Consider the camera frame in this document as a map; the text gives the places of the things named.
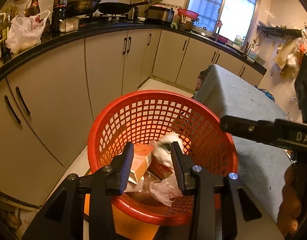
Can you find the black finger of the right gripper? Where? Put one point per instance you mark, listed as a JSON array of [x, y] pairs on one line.
[[279, 133]]

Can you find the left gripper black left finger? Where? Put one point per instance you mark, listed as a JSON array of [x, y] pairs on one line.
[[62, 216]]

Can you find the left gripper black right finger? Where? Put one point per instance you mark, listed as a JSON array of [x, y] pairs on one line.
[[226, 199]]

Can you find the clear plastic wrapper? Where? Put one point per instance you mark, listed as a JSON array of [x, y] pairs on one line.
[[154, 192]]

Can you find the white paper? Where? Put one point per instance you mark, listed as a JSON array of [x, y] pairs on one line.
[[162, 148]]

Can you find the long tan cardboard box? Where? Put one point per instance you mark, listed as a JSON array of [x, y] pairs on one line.
[[141, 161]]

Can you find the red and white snack bag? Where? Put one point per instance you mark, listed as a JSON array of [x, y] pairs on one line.
[[159, 170]]

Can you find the beige lower kitchen cabinets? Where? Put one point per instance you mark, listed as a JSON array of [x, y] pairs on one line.
[[48, 103]]

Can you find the person's right hand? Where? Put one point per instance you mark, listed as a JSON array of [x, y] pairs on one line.
[[291, 206]]

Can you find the hanging plastic bags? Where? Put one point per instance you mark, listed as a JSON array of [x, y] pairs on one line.
[[290, 54]]

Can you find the blue bag behind table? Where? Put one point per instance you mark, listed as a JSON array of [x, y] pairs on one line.
[[267, 93]]

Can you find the red plastic mesh basket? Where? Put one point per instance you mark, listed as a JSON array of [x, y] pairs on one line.
[[147, 115]]

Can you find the glass pot lid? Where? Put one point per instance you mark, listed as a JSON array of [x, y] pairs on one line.
[[205, 30]]

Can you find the red colander bowl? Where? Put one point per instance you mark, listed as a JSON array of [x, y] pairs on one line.
[[188, 13]]

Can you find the silver rice cooker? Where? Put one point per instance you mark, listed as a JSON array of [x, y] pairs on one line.
[[159, 15]]

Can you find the small metal seasoning container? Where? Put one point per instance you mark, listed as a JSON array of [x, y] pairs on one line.
[[69, 24]]

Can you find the white plastic bag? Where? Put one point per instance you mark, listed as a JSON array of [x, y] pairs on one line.
[[26, 32]]

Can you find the black frying pan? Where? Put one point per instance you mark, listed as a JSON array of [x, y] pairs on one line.
[[117, 8]]

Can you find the steel wok with lid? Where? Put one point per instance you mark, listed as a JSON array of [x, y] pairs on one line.
[[81, 7]]

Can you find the dark soy sauce bottle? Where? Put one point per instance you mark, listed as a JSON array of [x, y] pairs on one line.
[[34, 10]]

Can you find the yellow cap oil bottle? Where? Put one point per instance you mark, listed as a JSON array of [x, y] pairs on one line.
[[58, 15]]

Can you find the wall shelf rack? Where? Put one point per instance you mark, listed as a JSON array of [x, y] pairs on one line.
[[278, 32]]

